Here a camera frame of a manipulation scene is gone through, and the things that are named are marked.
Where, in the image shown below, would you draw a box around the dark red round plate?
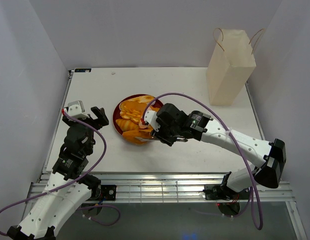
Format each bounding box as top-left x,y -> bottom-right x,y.
113,94 -> 151,144

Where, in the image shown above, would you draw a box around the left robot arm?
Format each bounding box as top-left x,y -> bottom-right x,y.
7,102 -> 109,240

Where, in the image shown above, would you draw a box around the black label sticker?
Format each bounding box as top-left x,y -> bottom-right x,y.
74,68 -> 92,73

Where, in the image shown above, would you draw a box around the sugar coated pink donut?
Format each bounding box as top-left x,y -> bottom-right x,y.
138,119 -> 153,131

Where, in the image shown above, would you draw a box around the long white baguette bread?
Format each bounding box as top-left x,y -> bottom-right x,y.
128,95 -> 155,104

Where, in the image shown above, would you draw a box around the striped orange croissant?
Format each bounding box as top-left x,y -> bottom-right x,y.
115,119 -> 139,132

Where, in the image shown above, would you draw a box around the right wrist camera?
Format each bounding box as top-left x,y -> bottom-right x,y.
143,110 -> 160,132

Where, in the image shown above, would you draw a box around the aluminium table frame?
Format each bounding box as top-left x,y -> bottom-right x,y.
24,68 -> 308,240

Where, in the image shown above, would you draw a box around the braided orange pastry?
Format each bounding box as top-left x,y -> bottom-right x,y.
119,109 -> 143,124

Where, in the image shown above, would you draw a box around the metal serving tongs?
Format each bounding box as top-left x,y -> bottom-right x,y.
134,136 -> 188,143

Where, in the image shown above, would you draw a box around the round orange bun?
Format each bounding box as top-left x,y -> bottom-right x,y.
122,129 -> 152,145

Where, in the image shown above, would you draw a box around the cream paper bag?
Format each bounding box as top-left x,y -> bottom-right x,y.
206,28 -> 265,106

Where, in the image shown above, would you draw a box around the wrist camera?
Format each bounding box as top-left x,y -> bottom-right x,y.
63,100 -> 88,119
143,110 -> 160,132

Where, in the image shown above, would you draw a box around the flat orange bread slice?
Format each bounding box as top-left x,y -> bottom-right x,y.
119,100 -> 147,115

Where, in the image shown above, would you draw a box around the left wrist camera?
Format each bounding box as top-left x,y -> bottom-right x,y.
63,100 -> 88,119

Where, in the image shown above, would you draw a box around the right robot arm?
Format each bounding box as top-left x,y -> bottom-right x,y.
106,100 -> 286,200

